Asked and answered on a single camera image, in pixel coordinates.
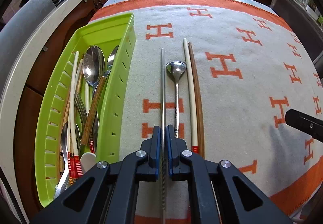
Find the dark brown wooden chopstick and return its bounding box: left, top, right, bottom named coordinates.
left=188, top=42, right=205, bottom=158

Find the green plastic utensil tray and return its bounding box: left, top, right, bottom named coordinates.
left=35, top=13, right=136, bottom=207

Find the metal fork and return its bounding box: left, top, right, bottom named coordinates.
left=73, top=91, right=89, bottom=139

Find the brown chopstick in tray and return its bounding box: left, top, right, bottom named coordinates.
left=59, top=90, right=70, bottom=176

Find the small round metal spoon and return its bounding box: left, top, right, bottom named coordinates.
left=166, top=60, right=187, bottom=138

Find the white ceramic soup spoon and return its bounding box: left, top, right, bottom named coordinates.
left=80, top=152, right=96, bottom=174

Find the orange beige H blanket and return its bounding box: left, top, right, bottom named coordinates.
left=92, top=0, right=322, bottom=217

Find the light chopstick red band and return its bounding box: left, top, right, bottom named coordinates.
left=85, top=82, right=96, bottom=154

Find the large metal spoon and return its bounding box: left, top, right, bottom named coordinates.
left=82, top=45, right=106, bottom=144

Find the light chopstick beside brown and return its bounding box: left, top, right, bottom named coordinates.
left=183, top=38, right=199, bottom=153

